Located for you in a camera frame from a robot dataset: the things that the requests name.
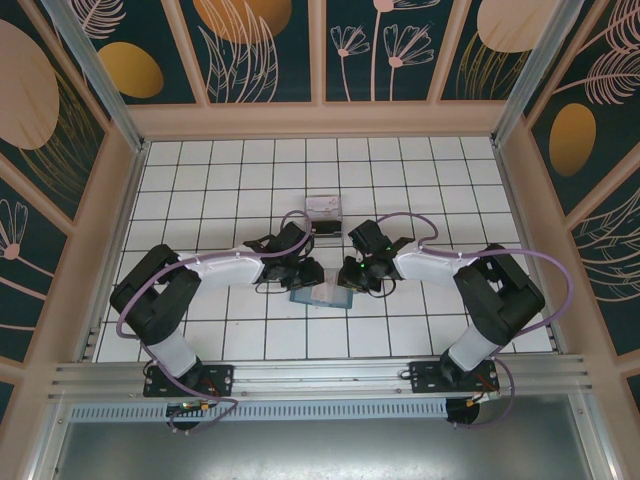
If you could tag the white floral credit card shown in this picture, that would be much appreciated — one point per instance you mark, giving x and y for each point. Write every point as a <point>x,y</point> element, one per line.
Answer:
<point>327,292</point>
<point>324,204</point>

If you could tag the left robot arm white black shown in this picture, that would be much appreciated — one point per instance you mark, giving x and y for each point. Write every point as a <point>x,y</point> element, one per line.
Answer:
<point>225,270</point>

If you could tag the teal card holder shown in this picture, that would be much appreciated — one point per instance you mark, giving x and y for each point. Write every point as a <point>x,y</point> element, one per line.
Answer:
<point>302,296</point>

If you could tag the aluminium side rail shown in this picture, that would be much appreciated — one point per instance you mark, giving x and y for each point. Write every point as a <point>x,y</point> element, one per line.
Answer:
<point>553,337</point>
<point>94,345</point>

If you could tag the aluminium frame post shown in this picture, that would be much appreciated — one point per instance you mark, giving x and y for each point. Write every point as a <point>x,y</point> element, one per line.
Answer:
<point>535,65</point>
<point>96,65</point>

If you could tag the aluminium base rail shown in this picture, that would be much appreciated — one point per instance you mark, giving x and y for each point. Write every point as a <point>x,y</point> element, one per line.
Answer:
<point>320,375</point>

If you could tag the clear acrylic card box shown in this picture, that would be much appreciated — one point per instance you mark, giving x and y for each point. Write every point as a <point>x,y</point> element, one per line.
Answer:
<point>325,217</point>

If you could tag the small circuit board with LED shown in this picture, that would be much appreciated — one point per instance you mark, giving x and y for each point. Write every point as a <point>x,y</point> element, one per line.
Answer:
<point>187,406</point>

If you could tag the black credit card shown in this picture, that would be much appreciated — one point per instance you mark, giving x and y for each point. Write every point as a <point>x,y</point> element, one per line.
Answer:
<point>330,228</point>

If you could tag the orange plug connector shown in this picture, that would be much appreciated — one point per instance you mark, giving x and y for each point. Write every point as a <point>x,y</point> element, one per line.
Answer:
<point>472,401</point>

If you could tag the grey metal sheet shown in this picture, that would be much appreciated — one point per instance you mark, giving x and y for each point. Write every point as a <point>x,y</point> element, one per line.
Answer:
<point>320,455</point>

